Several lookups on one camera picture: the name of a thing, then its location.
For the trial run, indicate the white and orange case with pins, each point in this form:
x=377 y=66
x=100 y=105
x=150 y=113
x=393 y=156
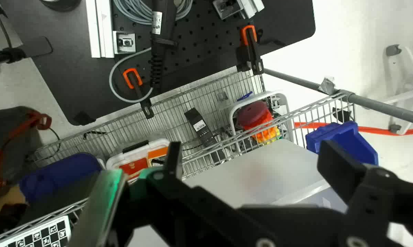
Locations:
x=137 y=161

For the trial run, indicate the dark red round lid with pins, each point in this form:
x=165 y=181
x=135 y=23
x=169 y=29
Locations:
x=252 y=113

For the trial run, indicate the aluminium bracket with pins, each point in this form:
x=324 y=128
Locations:
x=239 y=7

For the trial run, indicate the aluminium profile with bracket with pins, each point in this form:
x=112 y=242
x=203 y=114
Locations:
x=101 y=31

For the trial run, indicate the dark blue tub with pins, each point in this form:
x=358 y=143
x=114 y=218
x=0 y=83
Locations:
x=55 y=175

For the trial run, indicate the orange floor tape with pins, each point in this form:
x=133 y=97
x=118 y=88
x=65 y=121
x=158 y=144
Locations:
x=391 y=130

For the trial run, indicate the orange and black clamp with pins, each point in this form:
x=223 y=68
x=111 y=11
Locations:
x=249 y=51
x=137 y=89

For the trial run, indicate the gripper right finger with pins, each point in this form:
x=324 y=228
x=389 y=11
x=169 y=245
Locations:
x=367 y=192

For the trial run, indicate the black power brick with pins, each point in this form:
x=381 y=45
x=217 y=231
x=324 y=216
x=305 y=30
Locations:
x=201 y=127

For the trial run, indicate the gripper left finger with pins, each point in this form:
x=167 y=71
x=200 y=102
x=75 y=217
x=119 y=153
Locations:
x=179 y=206

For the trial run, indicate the black and white marker board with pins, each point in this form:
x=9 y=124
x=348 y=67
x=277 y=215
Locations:
x=41 y=236

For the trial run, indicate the translucent white storage box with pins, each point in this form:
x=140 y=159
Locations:
x=261 y=171

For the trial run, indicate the white frame stand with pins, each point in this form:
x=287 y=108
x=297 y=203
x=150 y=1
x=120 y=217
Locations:
x=407 y=92

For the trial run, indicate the blue plastic bin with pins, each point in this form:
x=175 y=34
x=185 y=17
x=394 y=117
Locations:
x=350 y=140

